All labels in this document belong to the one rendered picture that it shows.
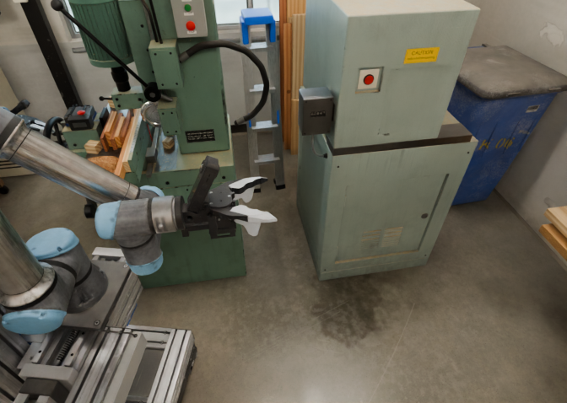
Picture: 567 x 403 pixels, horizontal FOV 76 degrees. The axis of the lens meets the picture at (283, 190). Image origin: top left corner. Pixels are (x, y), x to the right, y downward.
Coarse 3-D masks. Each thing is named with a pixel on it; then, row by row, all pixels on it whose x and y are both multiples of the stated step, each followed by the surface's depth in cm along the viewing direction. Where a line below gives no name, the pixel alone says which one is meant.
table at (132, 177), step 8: (120, 112) 168; (144, 136) 155; (144, 144) 154; (80, 152) 150; (104, 152) 145; (112, 152) 145; (120, 152) 145; (144, 152) 152; (136, 168) 138; (128, 176) 137; (136, 176) 137
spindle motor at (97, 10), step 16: (80, 0) 118; (96, 0) 119; (112, 0) 122; (80, 16) 122; (96, 16) 122; (112, 16) 125; (80, 32) 128; (96, 32) 125; (112, 32) 127; (96, 48) 129; (112, 48) 130; (128, 48) 134; (96, 64) 133; (112, 64) 133
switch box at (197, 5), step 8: (176, 0) 115; (192, 0) 116; (200, 0) 116; (176, 8) 116; (192, 8) 117; (200, 8) 117; (176, 16) 118; (184, 16) 118; (192, 16) 119; (200, 16) 119; (176, 24) 120; (184, 24) 120; (200, 24) 121; (176, 32) 122; (184, 32) 121; (200, 32) 122
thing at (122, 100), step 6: (114, 90) 148; (132, 90) 148; (138, 90) 148; (114, 96) 146; (120, 96) 146; (126, 96) 147; (132, 96) 147; (138, 96) 148; (114, 102) 148; (120, 102) 148; (126, 102) 148; (132, 102) 149; (144, 102) 150; (120, 108) 150; (126, 108) 150; (132, 108) 151; (138, 108) 151
